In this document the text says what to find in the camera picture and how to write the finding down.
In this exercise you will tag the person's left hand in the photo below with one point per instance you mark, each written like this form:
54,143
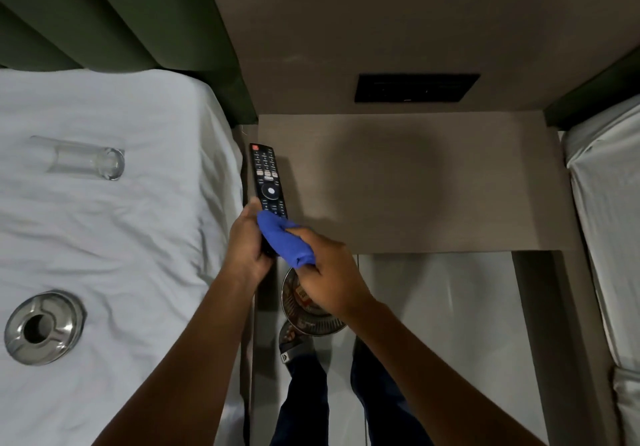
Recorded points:
242,248

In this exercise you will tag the person's right hand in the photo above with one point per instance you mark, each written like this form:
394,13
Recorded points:
332,275

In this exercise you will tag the person's left thumb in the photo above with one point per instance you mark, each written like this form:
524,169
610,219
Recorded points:
251,209

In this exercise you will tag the person's right thumb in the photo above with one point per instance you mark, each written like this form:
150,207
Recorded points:
306,235

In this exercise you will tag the blue cleaning cloth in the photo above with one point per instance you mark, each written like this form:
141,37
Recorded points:
280,233

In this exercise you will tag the black remote control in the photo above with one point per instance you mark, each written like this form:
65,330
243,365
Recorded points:
267,175

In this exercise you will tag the person's left forearm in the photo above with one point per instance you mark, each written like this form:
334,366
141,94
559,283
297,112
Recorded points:
185,365

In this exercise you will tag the person's right forearm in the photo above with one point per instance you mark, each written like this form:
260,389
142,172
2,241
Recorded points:
430,375

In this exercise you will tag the round steel waste bin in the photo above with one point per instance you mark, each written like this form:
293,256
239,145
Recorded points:
320,324

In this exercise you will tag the person's grey left shoe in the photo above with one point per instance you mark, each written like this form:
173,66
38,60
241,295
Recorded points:
292,343

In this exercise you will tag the bed with white sheet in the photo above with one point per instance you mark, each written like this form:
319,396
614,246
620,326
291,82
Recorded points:
125,240
612,230

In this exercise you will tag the beige wooden nightstand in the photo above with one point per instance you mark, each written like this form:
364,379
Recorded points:
450,185

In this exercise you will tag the clear drinking glass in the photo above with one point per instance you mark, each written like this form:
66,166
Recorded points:
95,160

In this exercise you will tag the person's left leg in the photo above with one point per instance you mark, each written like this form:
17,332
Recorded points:
302,405

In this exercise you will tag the person's leg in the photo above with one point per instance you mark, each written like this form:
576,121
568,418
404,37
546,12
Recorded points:
302,405
385,405

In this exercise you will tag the person's right leg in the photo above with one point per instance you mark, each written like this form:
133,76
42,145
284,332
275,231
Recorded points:
385,405

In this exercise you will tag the green padded headboard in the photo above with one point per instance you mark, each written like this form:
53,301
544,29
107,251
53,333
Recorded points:
595,95
125,15

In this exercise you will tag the round steel ashtray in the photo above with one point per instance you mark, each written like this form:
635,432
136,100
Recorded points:
42,328

